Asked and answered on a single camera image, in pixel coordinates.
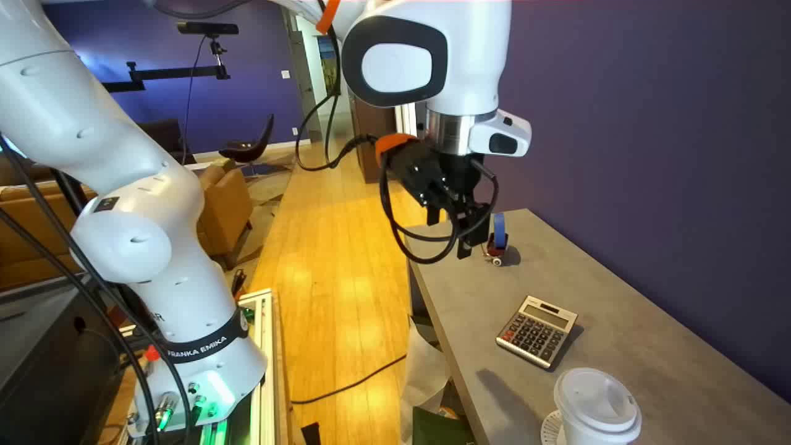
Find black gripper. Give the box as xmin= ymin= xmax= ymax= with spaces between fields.
xmin=383 ymin=136 xmax=499 ymax=262

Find blue seal tape roll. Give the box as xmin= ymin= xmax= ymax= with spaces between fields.
xmin=485 ymin=211 xmax=513 ymax=268

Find grey desk calculator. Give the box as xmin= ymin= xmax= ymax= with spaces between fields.
xmin=493 ymin=295 xmax=580 ymax=372

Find white plastic bag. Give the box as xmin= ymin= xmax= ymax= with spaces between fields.
xmin=397 ymin=321 xmax=454 ymax=415

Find dark green box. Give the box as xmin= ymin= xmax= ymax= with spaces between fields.
xmin=408 ymin=404 xmax=475 ymax=445

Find white saucer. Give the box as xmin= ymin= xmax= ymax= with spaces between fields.
xmin=538 ymin=408 xmax=567 ymax=445

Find white lidded paper cup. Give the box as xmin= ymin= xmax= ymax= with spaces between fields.
xmin=550 ymin=366 xmax=644 ymax=445

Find black lounge chair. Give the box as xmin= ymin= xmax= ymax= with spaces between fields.
xmin=216 ymin=113 xmax=277 ymax=165

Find brown sofa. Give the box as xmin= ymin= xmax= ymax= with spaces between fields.
xmin=0 ymin=160 xmax=256 ymax=293

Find black cabinet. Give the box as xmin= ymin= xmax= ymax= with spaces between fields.
xmin=0 ymin=277 xmax=126 ymax=445

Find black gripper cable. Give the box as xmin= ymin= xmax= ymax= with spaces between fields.
xmin=291 ymin=81 xmax=502 ymax=268

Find black floor cable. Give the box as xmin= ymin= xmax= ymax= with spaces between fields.
xmin=289 ymin=351 xmax=409 ymax=408

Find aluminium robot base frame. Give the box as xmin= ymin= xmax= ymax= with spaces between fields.
xmin=219 ymin=288 xmax=291 ymax=445

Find black camera on boom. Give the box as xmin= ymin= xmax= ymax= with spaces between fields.
xmin=102 ymin=20 xmax=241 ymax=95

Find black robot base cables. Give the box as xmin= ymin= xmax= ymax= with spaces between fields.
xmin=0 ymin=136 xmax=204 ymax=445

